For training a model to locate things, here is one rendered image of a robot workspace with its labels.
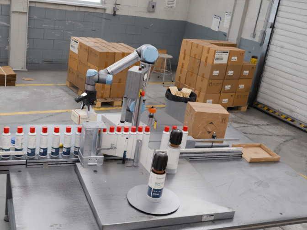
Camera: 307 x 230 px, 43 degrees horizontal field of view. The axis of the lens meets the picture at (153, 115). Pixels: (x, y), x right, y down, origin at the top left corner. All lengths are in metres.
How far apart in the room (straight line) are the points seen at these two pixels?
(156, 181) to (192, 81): 4.70
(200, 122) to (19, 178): 1.50
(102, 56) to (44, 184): 3.88
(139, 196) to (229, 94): 4.86
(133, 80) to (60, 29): 5.66
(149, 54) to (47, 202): 1.32
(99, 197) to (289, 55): 5.59
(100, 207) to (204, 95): 4.61
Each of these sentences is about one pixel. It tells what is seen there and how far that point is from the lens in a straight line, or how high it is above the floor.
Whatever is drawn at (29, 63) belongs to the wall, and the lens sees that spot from 8.17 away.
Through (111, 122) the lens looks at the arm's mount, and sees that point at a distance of 3.14.
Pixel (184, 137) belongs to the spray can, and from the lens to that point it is 2.92.
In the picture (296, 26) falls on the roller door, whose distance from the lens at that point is 7.32.
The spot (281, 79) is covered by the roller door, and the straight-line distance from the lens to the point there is 7.42.
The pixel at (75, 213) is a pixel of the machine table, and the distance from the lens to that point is 2.22.
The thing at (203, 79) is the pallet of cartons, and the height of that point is 0.62.
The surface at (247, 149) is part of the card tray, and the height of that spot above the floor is 0.83.
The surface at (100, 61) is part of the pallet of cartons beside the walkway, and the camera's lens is 6.11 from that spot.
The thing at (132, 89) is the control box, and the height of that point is 1.35.
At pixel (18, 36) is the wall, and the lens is 7.95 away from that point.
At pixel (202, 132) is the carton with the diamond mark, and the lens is 3.29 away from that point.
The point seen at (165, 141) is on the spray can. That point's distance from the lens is 2.86.
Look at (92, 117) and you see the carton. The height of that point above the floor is 1.00.
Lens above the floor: 2.08
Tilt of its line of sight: 19 degrees down
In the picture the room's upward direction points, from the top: 9 degrees clockwise
